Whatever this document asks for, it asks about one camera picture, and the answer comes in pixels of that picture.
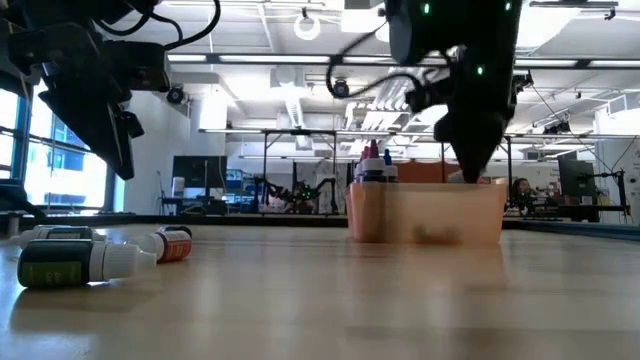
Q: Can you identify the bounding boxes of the orange translucent plastic bin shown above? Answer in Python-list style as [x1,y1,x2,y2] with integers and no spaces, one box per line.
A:
[345,180,509,246]

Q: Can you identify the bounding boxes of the large window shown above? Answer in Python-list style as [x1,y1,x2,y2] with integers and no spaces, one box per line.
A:
[0,87,121,214]

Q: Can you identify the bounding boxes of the black background stand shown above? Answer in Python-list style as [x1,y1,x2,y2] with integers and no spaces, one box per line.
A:
[547,169,630,225]

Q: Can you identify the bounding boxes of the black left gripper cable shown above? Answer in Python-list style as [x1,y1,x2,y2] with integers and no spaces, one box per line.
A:
[94,0,222,51]

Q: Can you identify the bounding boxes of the white cable coil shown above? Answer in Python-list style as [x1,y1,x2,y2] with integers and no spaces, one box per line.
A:
[293,7,323,42]

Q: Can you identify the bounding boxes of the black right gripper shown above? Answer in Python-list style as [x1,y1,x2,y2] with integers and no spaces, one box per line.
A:
[433,47,517,184]

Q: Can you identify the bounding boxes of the small bottle green label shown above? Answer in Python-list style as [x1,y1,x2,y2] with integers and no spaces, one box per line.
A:
[17,238,159,290]

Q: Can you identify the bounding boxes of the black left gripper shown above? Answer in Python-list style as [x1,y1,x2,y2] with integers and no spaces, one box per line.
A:
[7,22,146,181]

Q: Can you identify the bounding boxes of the person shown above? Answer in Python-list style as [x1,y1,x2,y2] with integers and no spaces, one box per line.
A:
[509,177,535,215]

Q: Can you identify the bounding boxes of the orange partition panel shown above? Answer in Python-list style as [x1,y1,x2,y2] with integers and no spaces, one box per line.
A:
[397,160,465,184]

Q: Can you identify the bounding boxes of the black background screen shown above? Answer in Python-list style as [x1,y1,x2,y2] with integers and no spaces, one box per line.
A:
[172,154,229,190]

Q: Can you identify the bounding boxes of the dark background monitor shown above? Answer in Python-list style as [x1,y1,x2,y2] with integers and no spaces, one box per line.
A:
[558,158,597,201]

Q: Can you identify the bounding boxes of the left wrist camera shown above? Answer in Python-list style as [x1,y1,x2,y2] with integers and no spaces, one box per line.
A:
[102,41,172,95]

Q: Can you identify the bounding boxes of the small bottle dark label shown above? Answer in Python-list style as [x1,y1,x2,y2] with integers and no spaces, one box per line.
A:
[8,227,110,250]

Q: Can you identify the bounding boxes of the small black hanging camera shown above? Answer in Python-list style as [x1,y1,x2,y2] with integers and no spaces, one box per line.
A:
[542,119,574,136]

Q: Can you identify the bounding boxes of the small bottle black label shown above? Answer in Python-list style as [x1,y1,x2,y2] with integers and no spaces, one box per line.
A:
[155,224,194,236]

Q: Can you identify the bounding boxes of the small bottle orange label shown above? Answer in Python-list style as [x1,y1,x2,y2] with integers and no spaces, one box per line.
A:
[124,228,194,265]

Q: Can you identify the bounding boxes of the white ceiling light fixture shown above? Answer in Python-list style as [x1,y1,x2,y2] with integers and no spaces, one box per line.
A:
[341,4,391,36]

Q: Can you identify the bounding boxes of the large dark bottle red tip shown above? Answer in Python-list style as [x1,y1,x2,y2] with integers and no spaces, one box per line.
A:
[360,139,388,184]

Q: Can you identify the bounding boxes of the white ceiling vent unit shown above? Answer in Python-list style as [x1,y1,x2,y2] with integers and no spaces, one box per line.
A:
[606,97,640,119]

